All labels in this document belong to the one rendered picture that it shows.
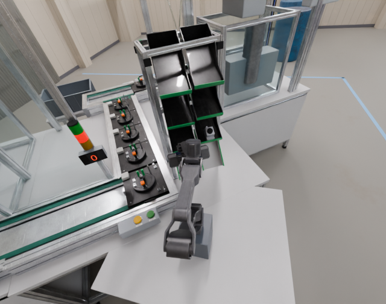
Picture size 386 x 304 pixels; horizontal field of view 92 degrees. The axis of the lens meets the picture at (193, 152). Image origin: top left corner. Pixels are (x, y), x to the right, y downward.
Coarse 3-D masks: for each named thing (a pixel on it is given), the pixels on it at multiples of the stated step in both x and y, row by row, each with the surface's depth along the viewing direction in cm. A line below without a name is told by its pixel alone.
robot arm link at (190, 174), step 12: (192, 168) 66; (192, 180) 62; (180, 192) 58; (192, 192) 60; (180, 204) 54; (180, 216) 51; (168, 228) 51; (192, 228) 52; (192, 240) 50; (192, 252) 49
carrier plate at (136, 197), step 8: (144, 168) 122; (152, 168) 121; (160, 176) 116; (128, 184) 114; (160, 184) 112; (128, 192) 110; (136, 192) 109; (144, 192) 109; (152, 192) 108; (160, 192) 108; (128, 200) 106; (136, 200) 106; (144, 200) 105
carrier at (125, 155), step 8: (136, 144) 139; (144, 144) 138; (120, 152) 133; (128, 152) 131; (136, 152) 128; (144, 152) 130; (152, 152) 132; (120, 160) 129; (128, 160) 125; (136, 160) 125; (144, 160) 127; (152, 160) 126; (128, 168) 123; (136, 168) 122
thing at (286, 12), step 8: (272, 8) 165; (280, 8) 157; (288, 8) 154; (200, 16) 159; (208, 16) 161; (216, 16) 164; (272, 16) 140; (280, 16) 142; (288, 16) 144; (296, 16) 147; (216, 24) 137; (232, 24) 133; (240, 24) 133; (248, 24) 136; (256, 24) 138; (296, 24) 151; (224, 32) 133; (224, 40) 137; (224, 48) 140; (288, 48) 164; (224, 56) 144; (288, 56) 169; (224, 64) 149; (224, 72) 153; (280, 80) 184; (264, 96) 190; (232, 104) 180; (240, 104) 183
